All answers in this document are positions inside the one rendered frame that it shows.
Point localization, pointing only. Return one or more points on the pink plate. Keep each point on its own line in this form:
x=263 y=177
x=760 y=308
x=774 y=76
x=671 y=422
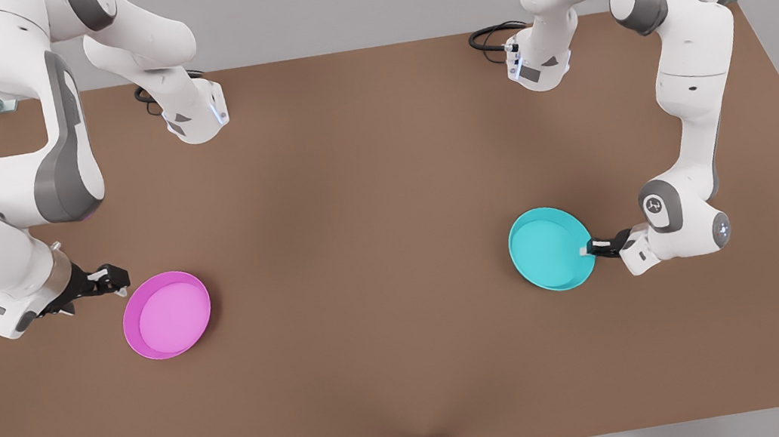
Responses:
x=167 y=314

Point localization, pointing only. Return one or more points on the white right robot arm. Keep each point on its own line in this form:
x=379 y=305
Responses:
x=13 y=195

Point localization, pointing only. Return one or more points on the blue plate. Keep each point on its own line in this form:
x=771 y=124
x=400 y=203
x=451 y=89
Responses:
x=550 y=248

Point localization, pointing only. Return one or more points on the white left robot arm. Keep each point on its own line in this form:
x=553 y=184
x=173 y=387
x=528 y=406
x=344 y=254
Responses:
x=684 y=40

